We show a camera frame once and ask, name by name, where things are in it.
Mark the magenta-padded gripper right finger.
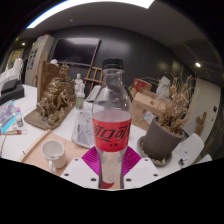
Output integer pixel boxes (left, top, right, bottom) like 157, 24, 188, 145
122, 145, 162, 190

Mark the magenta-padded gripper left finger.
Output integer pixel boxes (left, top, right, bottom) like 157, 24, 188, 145
60, 145, 103, 190

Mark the clear red-label drink bottle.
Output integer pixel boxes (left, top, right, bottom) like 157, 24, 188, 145
91, 57, 134, 190

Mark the grey plant pot saucer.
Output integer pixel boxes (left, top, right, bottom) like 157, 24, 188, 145
136, 134, 175, 168

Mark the white ceramic mug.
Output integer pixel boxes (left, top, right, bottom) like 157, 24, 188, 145
41, 139, 68, 173

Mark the printed paper sheet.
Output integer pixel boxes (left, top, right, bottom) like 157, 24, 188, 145
70, 109, 96, 150

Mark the dried plant in grey pot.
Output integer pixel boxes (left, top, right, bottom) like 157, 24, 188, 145
142, 73, 196, 161

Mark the white shell chair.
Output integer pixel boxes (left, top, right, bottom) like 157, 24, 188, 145
171, 132, 205, 168

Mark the brown cardboard box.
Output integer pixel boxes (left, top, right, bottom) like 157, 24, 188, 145
130, 90, 168, 132

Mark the small green-label bottle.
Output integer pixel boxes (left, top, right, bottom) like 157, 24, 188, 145
75, 87, 86, 110

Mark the paint brush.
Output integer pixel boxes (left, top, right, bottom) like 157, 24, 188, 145
3, 128, 29, 136

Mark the small wooden figure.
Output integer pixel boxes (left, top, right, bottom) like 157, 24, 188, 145
194, 111, 209, 136

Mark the golden sculpture on wooden base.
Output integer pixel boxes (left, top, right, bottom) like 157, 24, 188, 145
23, 61, 77, 131

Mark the small paint jar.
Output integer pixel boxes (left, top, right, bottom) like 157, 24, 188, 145
15, 114, 25, 129

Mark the white chair at table end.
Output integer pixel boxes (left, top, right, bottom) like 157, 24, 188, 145
83, 84, 103, 111

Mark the red box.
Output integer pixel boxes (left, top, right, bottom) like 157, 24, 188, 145
128, 77, 153, 98

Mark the white plaster bust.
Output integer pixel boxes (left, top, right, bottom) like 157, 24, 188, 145
155, 75, 173, 100

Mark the small white figurine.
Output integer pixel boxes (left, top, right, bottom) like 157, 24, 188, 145
73, 73, 86, 98

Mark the colourful booklet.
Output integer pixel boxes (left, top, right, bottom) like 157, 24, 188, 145
0, 99, 23, 135

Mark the wooden easel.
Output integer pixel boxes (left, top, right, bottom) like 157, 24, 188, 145
83, 65, 104, 91

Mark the black box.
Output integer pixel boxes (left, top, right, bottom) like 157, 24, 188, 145
0, 78, 26, 107

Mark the white cabinet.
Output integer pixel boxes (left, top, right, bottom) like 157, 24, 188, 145
24, 33, 56, 88

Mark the long ceiling light strip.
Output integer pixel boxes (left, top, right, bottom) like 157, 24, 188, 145
26, 0, 156, 30

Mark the dark wall screen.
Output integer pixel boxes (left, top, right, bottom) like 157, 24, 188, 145
51, 37, 102, 68

